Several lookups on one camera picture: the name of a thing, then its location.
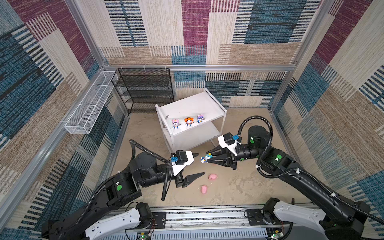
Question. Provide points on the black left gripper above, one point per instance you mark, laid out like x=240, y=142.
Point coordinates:
x=186, y=181

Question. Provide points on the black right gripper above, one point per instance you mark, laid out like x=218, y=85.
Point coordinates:
x=226, y=162

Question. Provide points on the pink pig toy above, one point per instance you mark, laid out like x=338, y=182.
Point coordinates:
x=212, y=177
x=204, y=189

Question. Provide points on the purple penguin toy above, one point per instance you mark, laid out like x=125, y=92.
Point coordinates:
x=200, y=118

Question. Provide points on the orange-haired doll figure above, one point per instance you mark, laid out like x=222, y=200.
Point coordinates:
x=189, y=121

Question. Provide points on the pink-haired doll figure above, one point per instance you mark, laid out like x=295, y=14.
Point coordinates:
x=175, y=123

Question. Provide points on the teal penguin toy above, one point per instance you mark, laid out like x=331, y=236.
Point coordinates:
x=206, y=158

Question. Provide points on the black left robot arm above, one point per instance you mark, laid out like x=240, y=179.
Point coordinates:
x=145, y=169

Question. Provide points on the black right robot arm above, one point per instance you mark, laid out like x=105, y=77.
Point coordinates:
x=337, y=217

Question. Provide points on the white two-tier shelf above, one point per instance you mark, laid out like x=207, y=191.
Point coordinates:
x=187, y=138

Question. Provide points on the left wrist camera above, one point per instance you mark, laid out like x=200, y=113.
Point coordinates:
x=181, y=159

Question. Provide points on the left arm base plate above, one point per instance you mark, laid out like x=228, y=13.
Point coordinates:
x=158, y=221

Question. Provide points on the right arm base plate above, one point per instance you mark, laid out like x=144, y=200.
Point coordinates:
x=258, y=217

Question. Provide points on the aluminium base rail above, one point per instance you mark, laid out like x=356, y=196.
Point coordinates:
x=229, y=223

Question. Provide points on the black wire mesh shelf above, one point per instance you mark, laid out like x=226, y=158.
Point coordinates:
x=142, y=89

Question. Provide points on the white wire wall basket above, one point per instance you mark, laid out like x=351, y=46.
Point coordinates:
x=87, y=112

